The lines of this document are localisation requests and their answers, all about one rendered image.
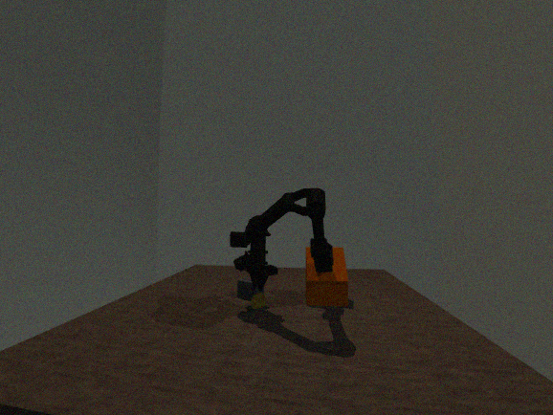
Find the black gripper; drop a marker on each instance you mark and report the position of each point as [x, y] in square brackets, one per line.
[260, 273]

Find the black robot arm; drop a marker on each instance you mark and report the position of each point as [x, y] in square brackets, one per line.
[256, 230]

